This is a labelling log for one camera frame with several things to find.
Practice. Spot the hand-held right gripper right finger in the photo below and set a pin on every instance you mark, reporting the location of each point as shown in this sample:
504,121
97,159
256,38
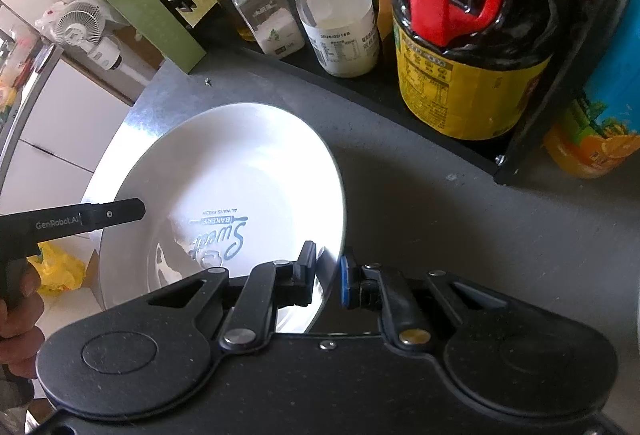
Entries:
344,285

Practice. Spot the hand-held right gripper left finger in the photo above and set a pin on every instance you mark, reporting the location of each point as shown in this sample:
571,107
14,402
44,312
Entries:
302,280

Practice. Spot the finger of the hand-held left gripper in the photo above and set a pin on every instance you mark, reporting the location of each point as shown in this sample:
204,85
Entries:
115,213

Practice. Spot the white printed plate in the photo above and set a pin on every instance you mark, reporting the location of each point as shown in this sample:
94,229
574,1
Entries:
225,175

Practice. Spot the person's left hand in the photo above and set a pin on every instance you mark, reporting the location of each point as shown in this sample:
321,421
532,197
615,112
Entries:
20,340

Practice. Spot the yellow plastic bag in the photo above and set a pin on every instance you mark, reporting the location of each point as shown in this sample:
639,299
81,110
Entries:
57,270

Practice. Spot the white electric fan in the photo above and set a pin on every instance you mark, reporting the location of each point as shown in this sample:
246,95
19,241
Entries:
80,32

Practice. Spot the black metal spice rack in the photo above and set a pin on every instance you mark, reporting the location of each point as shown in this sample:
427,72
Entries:
350,90

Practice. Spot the green cardboard box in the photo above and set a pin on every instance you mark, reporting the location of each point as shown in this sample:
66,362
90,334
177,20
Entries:
155,15

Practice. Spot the glass spice shaker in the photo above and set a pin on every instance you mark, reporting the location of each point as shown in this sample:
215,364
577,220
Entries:
270,15

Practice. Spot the orange juice bottle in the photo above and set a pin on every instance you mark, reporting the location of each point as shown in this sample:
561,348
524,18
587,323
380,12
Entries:
600,130

